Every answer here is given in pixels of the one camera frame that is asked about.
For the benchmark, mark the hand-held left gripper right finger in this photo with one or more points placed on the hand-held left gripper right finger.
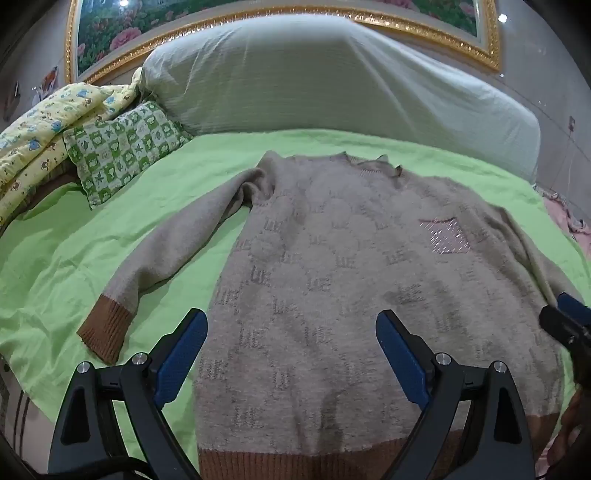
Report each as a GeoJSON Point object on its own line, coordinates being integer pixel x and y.
{"type": "Point", "coordinates": [400, 355]}

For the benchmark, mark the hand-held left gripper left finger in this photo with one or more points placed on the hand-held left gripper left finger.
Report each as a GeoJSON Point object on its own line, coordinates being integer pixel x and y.
{"type": "Point", "coordinates": [182, 355]}

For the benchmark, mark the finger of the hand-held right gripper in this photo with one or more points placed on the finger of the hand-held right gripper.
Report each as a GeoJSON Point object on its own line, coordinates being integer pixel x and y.
{"type": "Point", "coordinates": [565, 325]}

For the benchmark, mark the beige knit sweater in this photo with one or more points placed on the beige knit sweater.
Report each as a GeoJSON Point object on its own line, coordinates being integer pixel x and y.
{"type": "Point", "coordinates": [323, 258]}

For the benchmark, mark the pink cloth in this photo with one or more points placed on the pink cloth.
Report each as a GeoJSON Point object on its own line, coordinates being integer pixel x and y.
{"type": "Point", "coordinates": [570, 221]}

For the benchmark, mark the green bed sheet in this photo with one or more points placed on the green bed sheet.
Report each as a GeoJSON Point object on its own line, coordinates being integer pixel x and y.
{"type": "Point", "coordinates": [69, 258]}

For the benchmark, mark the green checkered pillow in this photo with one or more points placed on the green checkered pillow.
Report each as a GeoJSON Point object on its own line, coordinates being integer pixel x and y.
{"type": "Point", "coordinates": [124, 145]}

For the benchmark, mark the yellow printed quilt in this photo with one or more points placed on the yellow printed quilt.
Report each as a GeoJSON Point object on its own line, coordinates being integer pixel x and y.
{"type": "Point", "coordinates": [41, 129]}

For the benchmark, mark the gold framed floral painting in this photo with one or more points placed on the gold framed floral painting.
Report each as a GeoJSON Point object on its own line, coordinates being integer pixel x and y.
{"type": "Point", "coordinates": [106, 27]}

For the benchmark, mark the bird wall sticker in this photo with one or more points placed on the bird wall sticker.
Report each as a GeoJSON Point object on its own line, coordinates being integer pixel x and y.
{"type": "Point", "coordinates": [49, 77]}

